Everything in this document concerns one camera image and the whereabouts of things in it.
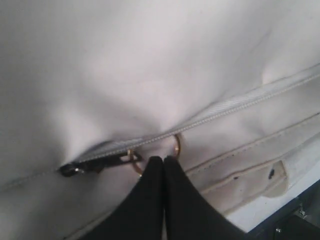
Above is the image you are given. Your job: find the dark table frame edge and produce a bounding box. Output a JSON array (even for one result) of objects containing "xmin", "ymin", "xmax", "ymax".
[{"xmin": 247, "ymin": 181, "xmax": 320, "ymax": 240}]

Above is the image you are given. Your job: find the gold zipper pull ring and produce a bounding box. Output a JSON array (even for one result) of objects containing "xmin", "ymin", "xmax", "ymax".
[{"xmin": 126, "ymin": 133, "xmax": 182, "ymax": 175}]

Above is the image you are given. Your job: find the cream fabric duffel bag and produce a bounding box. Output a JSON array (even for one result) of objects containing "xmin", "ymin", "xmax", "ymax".
[{"xmin": 0, "ymin": 0, "xmax": 320, "ymax": 240}]

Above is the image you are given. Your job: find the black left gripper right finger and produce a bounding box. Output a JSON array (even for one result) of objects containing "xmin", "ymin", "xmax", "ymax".
[{"xmin": 162, "ymin": 156, "xmax": 250, "ymax": 240}]

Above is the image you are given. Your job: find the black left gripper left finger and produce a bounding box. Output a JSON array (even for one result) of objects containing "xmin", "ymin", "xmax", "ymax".
[{"xmin": 82, "ymin": 156, "xmax": 164, "ymax": 240}]

